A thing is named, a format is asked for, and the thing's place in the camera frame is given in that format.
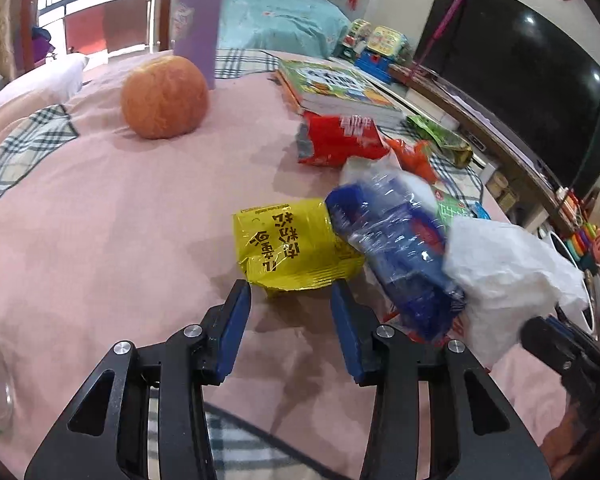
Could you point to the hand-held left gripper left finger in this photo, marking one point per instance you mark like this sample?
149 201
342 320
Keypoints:
234 332

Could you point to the pink stick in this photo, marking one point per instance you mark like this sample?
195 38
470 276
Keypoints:
447 12

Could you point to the red snack packet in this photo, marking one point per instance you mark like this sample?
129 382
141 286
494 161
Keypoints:
340 140

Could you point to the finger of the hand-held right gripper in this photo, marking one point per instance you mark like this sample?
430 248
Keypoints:
545 337

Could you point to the teal flowered cover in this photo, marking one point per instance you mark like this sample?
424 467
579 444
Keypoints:
280 15

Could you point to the orange fruit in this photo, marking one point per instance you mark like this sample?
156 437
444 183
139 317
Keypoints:
165 97

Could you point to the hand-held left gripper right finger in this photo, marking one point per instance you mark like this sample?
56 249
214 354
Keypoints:
347 335

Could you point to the black television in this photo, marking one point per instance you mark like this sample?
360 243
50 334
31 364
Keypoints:
525 70

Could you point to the orange snack wrapper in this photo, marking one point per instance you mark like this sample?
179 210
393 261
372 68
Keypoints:
416 160

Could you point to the colourful plastic toy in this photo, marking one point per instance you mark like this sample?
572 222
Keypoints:
380 45

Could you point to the yellow snack packet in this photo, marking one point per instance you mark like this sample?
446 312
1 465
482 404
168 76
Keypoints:
290 245

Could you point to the television cabinet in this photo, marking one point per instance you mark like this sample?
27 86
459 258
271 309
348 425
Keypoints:
485 130

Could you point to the white paper tissue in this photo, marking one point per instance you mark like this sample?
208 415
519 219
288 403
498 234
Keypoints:
505 280

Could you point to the person's right hand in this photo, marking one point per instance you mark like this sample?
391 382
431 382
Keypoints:
575 432

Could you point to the thick colourful picture book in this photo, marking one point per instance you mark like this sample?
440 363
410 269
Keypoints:
335 87

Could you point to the green snack packet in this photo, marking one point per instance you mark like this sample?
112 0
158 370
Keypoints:
440 137

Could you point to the purple bottle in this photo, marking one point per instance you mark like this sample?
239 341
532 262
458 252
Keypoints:
197 20

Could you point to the white pillow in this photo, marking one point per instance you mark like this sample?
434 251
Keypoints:
35 82

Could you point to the yellow container stack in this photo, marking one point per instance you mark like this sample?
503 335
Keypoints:
505 185

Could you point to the blue clear plastic wrapper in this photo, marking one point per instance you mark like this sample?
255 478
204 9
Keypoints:
395 245

